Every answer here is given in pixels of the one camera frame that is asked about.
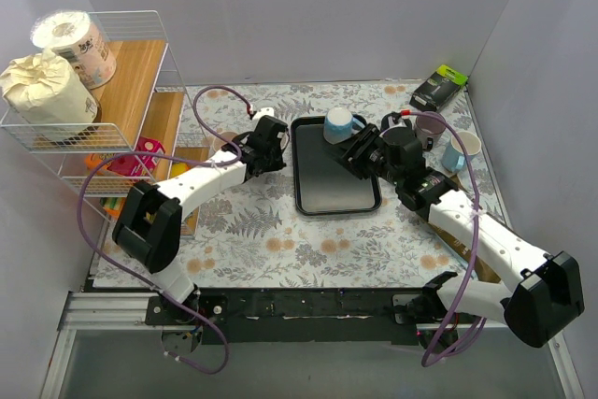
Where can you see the light blue faceted mug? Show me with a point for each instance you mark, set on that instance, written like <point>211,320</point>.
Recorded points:
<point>460,150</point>

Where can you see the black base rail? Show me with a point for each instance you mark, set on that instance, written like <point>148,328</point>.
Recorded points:
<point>259,315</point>

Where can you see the white toilet paper roll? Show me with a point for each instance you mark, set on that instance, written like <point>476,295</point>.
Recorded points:
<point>73,35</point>

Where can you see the black green box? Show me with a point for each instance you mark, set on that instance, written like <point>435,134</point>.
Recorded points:
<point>438,89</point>

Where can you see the colourful sponge pack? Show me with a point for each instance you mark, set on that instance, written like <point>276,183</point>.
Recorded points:
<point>112,205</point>

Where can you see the blue mug white base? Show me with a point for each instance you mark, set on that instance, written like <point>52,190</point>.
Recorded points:
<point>340,125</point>

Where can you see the cream wrapped paper roll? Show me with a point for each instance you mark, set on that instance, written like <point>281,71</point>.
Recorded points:
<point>45,89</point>

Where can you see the dark grey mug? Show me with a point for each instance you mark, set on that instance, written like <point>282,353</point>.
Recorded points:
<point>394,119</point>

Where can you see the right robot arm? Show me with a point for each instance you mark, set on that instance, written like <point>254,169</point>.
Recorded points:
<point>537,295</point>

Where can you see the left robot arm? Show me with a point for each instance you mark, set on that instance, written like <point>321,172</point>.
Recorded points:
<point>149,226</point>

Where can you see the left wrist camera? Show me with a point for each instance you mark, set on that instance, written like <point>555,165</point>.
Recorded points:
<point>256,114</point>

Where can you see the brown coffee bag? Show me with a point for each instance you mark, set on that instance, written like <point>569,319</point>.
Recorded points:
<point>457,249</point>

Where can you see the white wire shelf rack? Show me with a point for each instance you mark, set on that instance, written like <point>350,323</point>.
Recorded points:
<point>146,97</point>

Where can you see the pink snack box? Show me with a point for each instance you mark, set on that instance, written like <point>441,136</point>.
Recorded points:
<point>140,165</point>

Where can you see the black rectangular tray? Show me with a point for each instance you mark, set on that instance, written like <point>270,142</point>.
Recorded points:
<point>321,185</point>

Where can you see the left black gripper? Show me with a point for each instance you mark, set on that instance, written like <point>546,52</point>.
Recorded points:
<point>261,162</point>

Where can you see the orange snack packet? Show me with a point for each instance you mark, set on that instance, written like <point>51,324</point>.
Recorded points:
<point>92,160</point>

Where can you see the floral table mat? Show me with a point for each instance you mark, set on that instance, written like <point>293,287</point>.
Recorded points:
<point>253,236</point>

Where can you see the yellow orange snack bag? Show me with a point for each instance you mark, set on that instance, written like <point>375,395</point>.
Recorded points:
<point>178,169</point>

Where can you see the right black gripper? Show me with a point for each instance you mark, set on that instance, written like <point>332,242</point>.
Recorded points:
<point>357,147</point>

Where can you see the pink mug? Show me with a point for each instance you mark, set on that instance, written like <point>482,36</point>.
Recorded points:
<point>222,139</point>

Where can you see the purple mug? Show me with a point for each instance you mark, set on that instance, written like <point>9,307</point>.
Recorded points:
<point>429,128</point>

